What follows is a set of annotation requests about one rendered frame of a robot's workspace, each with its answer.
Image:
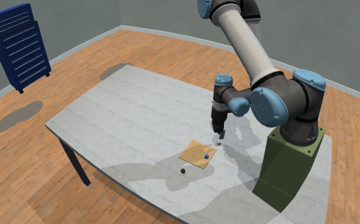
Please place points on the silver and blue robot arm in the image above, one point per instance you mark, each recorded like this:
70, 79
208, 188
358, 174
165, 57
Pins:
292, 104

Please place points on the tan mat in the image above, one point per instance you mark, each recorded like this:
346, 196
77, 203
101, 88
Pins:
195, 152

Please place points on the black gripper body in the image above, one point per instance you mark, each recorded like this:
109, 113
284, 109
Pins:
219, 115

